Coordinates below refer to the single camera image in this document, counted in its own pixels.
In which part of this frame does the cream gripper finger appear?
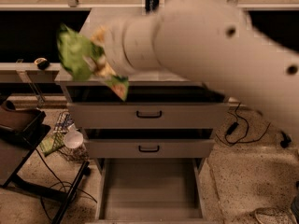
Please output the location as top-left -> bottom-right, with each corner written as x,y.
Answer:
94,58 -> 116,77
91,26 -> 107,46

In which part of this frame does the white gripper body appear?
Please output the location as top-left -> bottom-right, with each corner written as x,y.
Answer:
104,16 -> 161,76

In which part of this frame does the green rice chip bag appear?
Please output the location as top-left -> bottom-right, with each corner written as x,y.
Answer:
57,24 -> 129,101

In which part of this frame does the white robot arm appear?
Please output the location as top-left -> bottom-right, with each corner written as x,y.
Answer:
102,0 -> 299,139

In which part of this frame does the top grey drawer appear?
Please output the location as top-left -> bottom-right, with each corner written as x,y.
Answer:
67,84 -> 228,129

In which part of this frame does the grey drawer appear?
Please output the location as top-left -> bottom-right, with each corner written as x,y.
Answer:
85,129 -> 214,158
95,158 -> 205,224
67,84 -> 228,129

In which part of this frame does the middle grey drawer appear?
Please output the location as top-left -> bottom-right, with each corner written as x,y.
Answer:
85,129 -> 214,158

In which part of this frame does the grey drawer cabinet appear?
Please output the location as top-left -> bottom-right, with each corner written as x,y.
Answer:
54,6 -> 232,224

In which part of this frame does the bottom grey drawer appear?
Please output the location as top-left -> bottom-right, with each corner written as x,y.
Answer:
95,158 -> 205,224

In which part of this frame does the black tape measure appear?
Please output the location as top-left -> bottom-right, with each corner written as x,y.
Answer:
34,58 -> 50,70

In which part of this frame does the white cup on floor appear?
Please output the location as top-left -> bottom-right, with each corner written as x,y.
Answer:
64,131 -> 83,149

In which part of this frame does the black table stand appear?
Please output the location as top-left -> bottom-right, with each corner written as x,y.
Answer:
0,101 -> 89,224

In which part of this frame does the green packet on floor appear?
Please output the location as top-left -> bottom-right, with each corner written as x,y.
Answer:
39,133 -> 64,157

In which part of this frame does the black wheeled stand base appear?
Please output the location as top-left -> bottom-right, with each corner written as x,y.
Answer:
280,132 -> 292,148

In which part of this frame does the wire mesh basket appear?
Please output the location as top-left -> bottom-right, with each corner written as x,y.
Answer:
53,111 -> 89,162

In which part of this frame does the black floor cable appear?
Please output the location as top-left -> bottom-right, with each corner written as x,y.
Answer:
35,147 -> 98,222

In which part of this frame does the black power adapter cable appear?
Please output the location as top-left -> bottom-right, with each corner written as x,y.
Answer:
215,101 -> 272,147

